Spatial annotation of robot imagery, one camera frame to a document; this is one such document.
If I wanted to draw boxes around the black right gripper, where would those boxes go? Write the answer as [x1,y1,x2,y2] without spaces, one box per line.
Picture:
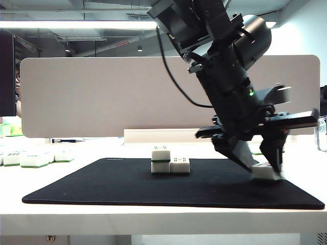
[196,70,320,175]

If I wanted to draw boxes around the green bamboo mahjong tile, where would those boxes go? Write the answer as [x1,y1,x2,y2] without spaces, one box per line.
[249,145,264,156]

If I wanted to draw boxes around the six bamboo mahjong tile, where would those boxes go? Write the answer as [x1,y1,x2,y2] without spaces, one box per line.
[2,152,21,167]

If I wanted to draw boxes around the black rectangular device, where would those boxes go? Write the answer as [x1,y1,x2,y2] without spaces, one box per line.
[320,86,327,117]

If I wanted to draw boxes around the person with glasses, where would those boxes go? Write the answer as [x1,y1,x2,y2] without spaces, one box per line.
[14,63,21,118]

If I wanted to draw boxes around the black fabric mat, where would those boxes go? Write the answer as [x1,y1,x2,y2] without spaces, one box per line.
[21,157,325,210]

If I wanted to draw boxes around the three bamboo mahjong tile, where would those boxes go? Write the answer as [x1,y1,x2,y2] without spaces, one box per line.
[54,150,75,163]

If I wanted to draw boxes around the green white box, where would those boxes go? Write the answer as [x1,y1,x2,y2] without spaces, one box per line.
[0,123,13,137]
[9,124,23,136]

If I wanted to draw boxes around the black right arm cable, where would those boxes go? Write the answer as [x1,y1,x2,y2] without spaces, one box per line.
[155,27,214,109]

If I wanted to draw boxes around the fabric desk divider panel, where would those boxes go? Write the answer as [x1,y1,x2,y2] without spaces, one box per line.
[19,55,321,138]

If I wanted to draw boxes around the bird print mahjong tile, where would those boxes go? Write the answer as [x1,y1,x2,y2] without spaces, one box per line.
[19,154,49,168]

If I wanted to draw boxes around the black monitor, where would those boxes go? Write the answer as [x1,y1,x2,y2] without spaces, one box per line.
[0,28,17,117]

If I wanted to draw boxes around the transparent faceted plastic mug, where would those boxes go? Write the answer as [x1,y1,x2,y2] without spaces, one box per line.
[314,116,327,153]

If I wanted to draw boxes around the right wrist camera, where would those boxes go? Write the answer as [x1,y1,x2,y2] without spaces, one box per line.
[258,83,293,105]

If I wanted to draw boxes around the five bamboo mahjong tile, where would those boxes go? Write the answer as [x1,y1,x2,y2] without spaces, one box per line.
[151,145,171,163]
[170,157,191,175]
[151,161,171,175]
[251,163,286,181]

